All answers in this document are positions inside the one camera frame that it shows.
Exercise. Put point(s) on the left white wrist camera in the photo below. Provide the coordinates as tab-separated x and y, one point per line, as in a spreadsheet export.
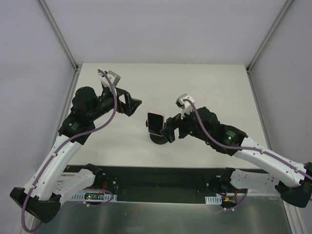
113	77

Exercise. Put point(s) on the black phone stand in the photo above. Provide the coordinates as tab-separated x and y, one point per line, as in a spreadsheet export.
159	140

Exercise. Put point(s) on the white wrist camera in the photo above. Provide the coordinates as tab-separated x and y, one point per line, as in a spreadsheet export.
185	102
113	77

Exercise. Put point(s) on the right aluminium frame post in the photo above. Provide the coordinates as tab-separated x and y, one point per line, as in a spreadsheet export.
268	36

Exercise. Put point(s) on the right white cable duct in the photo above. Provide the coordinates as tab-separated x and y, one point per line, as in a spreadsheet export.
213	200

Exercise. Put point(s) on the left aluminium frame post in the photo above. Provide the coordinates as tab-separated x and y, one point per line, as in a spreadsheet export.
57	33

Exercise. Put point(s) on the left white cable duct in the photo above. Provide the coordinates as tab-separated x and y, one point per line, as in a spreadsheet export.
96	197

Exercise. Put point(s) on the aluminium frame post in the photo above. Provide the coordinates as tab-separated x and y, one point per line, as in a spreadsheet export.
57	33
268	36

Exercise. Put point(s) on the black phone pink case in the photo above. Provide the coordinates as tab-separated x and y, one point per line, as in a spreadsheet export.
155	122

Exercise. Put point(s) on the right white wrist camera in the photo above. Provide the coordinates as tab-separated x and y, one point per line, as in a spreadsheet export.
185	102

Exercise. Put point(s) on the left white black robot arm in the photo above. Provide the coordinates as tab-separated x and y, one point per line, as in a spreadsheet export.
44	195

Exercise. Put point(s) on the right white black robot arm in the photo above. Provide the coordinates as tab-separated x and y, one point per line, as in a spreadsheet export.
291	180

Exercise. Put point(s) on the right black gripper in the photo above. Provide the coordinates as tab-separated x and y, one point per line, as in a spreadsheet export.
180	127

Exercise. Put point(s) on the white cable duct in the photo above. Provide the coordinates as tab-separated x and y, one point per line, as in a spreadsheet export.
96	197
213	200

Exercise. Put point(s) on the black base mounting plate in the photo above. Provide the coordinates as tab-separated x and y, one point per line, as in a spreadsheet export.
163	185

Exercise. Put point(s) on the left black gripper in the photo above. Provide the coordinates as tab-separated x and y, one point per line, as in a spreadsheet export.
122	101

